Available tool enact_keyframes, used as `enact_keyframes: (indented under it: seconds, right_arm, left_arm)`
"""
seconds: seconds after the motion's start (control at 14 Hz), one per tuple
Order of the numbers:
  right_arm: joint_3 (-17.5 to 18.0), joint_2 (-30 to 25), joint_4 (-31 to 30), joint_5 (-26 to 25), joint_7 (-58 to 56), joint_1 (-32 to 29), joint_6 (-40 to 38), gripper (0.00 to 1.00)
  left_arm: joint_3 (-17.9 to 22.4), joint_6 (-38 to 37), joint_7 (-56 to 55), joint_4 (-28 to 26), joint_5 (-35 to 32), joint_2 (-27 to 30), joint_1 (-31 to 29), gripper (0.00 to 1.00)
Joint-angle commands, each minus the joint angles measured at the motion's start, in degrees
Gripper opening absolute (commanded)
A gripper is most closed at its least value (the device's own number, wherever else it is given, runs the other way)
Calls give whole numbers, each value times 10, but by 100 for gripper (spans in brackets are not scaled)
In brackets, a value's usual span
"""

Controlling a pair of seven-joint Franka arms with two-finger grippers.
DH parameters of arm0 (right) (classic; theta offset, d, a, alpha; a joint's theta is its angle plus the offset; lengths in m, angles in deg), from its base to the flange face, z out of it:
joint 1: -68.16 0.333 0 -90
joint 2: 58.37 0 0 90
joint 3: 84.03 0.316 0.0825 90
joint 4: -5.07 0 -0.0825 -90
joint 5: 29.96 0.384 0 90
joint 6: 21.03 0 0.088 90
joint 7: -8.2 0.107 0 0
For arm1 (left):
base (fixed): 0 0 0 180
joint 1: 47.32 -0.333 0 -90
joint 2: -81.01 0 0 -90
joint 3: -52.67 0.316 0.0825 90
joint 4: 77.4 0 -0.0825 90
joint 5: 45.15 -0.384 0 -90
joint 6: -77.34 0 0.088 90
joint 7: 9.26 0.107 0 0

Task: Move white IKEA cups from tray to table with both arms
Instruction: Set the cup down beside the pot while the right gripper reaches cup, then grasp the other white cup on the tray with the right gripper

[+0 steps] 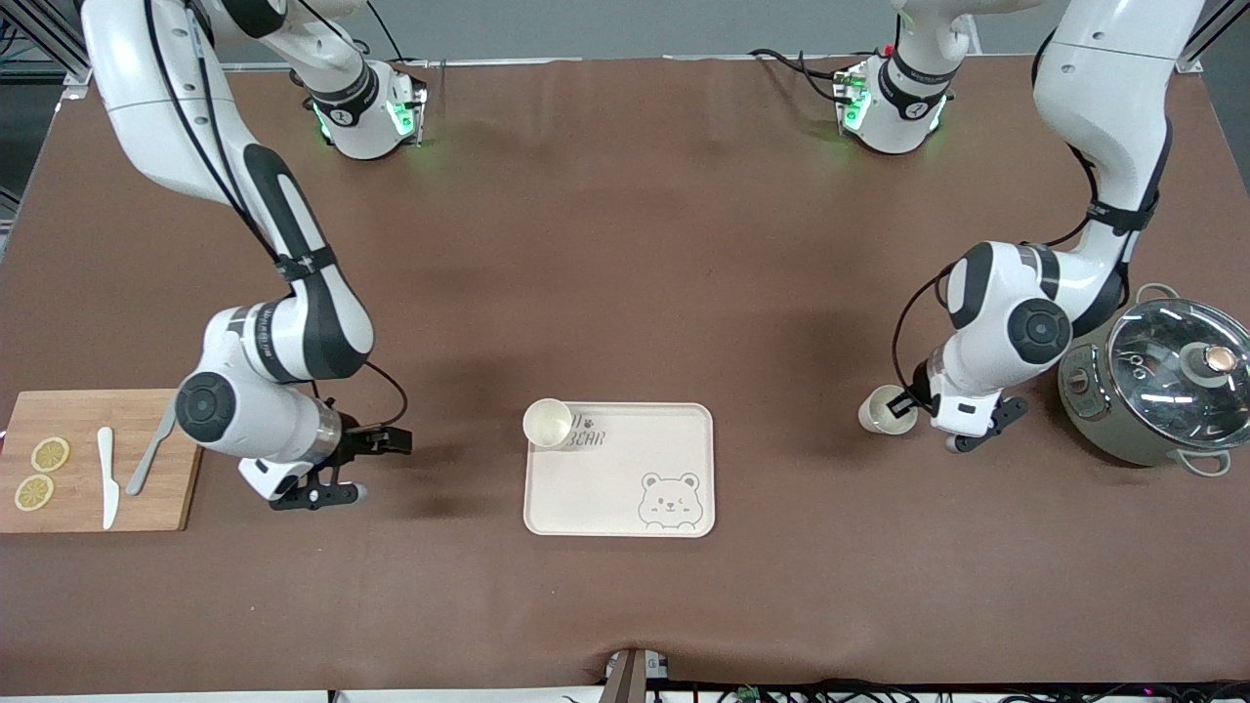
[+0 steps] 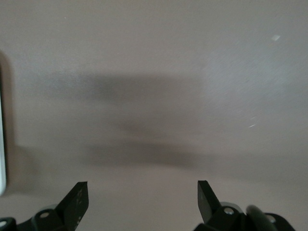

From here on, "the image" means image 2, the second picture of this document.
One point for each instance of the cream bear print tray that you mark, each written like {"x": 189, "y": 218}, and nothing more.
{"x": 2, "y": 144}

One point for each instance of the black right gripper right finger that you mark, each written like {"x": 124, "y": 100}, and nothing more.
{"x": 209, "y": 207}

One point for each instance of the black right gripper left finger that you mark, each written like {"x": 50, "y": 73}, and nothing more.
{"x": 74, "y": 207}

